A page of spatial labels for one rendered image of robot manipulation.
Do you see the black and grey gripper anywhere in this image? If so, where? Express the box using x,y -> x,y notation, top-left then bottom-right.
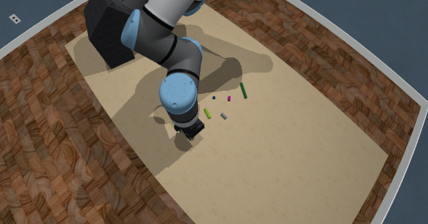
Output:
174,118 -> 205,141

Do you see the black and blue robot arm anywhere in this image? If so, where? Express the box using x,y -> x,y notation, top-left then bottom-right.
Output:
112,0 -> 205,127

